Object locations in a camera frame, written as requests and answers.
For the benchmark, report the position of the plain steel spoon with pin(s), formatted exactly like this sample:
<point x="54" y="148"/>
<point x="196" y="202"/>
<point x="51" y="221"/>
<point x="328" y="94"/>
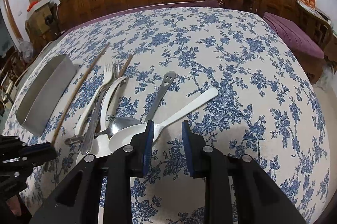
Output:
<point x="126" y="124"/>

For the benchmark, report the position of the brown wooden chopstick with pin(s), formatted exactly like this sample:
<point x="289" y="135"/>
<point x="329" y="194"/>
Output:
<point x="127" y="63"/>
<point x="79" y="89"/>

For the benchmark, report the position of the purple armchair cushion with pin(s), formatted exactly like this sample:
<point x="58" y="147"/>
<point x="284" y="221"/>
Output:
<point x="295" y="34"/>

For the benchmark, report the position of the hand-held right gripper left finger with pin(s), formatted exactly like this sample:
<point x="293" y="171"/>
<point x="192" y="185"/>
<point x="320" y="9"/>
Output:
<point x="148" y="139"/>

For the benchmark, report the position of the rectangular steel tray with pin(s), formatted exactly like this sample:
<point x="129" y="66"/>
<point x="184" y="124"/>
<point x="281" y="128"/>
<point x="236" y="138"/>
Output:
<point x="44" y="97"/>

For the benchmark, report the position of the wooden side table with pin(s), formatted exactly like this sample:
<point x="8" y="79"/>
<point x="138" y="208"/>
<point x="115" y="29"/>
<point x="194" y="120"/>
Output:
<point x="316" y="24"/>

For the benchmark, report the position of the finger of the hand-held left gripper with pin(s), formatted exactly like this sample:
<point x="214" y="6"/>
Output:
<point x="39" y="148"/>
<point x="15" y="176"/>

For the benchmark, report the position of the clear plastic bag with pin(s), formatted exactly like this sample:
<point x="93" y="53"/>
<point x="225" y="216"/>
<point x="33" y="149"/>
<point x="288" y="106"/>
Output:
<point x="26" y="51"/>

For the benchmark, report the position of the slim white spoon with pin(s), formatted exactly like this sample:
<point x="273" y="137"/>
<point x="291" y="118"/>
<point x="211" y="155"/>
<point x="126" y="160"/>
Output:
<point x="104" y="108"/>

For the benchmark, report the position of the wooden chair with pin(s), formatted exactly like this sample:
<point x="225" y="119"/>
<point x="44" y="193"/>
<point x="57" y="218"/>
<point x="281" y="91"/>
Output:
<point x="10" y="68"/>

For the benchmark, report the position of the blue floral tablecloth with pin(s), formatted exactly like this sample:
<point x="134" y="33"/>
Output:
<point x="210" y="55"/>

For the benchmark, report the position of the white plastic fork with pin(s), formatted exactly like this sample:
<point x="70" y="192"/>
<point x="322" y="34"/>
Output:
<point x="90" y="105"/>

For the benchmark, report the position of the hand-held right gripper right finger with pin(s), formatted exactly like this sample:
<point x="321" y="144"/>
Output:
<point x="187" y="142"/>

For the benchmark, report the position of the large cardboard box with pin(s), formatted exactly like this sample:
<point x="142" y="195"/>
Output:
<point x="36" y="21"/>

